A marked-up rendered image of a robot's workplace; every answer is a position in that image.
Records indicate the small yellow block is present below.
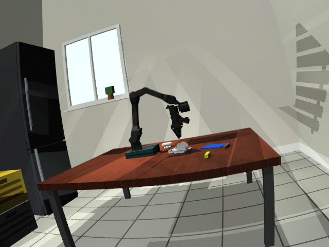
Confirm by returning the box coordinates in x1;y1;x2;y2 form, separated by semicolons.
205;151;211;158

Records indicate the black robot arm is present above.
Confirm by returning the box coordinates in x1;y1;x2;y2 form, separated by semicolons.
129;87;190;152

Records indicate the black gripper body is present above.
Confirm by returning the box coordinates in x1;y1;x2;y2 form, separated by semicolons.
171;114;183;129

